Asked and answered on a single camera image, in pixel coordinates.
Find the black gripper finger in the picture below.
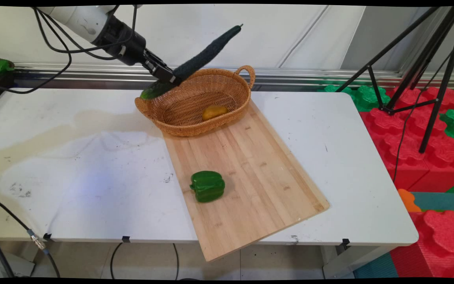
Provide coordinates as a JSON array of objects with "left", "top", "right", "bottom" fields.
[
  {"left": 145, "top": 48, "right": 176, "bottom": 76},
  {"left": 144, "top": 58, "right": 182, "bottom": 87}
]

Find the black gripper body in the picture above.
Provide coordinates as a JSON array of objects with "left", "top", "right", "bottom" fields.
[{"left": 93, "top": 13, "right": 148, "bottom": 67}]

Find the dark green toy cucumber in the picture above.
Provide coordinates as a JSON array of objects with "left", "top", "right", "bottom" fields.
[{"left": 140, "top": 24, "right": 244, "bottom": 100}]

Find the green toy bell pepper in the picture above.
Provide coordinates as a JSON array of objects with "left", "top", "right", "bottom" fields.
[{"left": 190, "top": 170, "right": 226, "bottom": 203}]

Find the yellow toy fruit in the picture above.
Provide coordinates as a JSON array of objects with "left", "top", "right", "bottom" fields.
[{"left": 201, "top": 105, "right": 229, "bottom": 121}]

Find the dark toy storage basket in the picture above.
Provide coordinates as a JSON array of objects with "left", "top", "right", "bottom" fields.
[{"left": 0, "top": 55, "right": 15, "bottom": 108}]

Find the wooden cutting board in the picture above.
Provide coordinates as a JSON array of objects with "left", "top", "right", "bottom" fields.
[{"left": 163, "top": 100, "right": 330, "bottom": 262}]

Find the large red foam block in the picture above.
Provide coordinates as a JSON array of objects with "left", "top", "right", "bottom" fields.
[{"left": 359, "top": 87, "right": 454, "bottom": 192}]

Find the white table leg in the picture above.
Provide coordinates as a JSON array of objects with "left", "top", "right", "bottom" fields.
[{"left": 322, "top": 245, "right": 386, "bottom": 279}]

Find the black tripod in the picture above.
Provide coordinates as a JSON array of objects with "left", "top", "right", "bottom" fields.
[{"left": 335, "top": 6, "right": 454, "bottom": 154}]

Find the orange foam piece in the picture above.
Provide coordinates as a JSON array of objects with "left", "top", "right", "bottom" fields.
[{"left": 398, "top": 189, "right": 423, "bottom": 213}]

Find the teal foam floor mat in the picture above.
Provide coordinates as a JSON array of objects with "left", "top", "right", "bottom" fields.
[{"left": 353, "top": 252, "right": 399, "bottom": 279}]

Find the wicker basket with handles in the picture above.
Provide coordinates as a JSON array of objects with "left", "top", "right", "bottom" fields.
[{"left": 134, "top": 65, "right": 256, "bottom": 138}]

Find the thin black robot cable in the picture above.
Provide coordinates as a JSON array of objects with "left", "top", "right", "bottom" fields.
[
  {"left": 33, "top": 5, "right": 138, "bottom": 54},
  {"left": 0, "top": 37, "right": 73, "bottom": 94}
]

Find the aluminium window rail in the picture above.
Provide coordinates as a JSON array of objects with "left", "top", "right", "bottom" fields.
[{"left": 13, "top": 62, "right": 454, "bottom": 90}]

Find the black cable with metal connector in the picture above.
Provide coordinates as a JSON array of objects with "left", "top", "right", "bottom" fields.
[{"left": 0, "top": 193, "right": 61, "bottom": 278}]

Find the thin black tripod cable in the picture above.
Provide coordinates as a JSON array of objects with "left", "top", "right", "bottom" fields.
[{"left": 392, "top": 51, "right": 453, "bottom": 183}]

